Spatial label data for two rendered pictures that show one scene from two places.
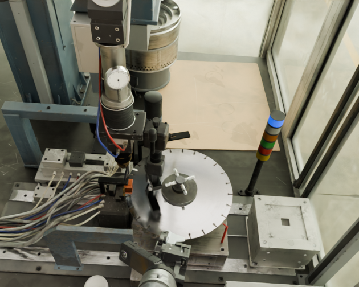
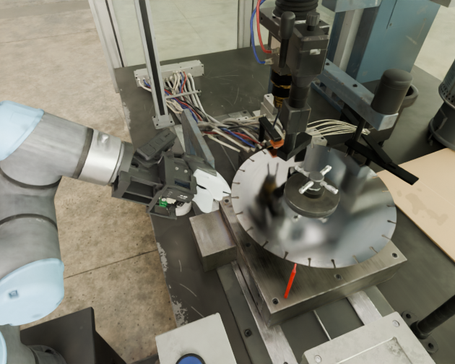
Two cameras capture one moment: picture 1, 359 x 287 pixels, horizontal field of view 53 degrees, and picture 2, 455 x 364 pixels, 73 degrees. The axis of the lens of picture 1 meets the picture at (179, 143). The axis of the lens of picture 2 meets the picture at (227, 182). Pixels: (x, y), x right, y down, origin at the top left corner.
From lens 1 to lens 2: 65 cm
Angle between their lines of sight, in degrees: 46
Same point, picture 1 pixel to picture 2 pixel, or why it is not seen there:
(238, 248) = (308, 344)
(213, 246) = (271, 287)
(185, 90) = not seen: outside the picture
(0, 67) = not seen: hidden behind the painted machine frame
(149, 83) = not seen: outside the picture
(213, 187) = (347, 232)
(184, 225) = (261, 217)
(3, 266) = not seen: hidden behind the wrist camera
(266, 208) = (390, 344)
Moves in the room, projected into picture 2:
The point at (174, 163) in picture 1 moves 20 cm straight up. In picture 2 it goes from (347, 175) to (380, 93)
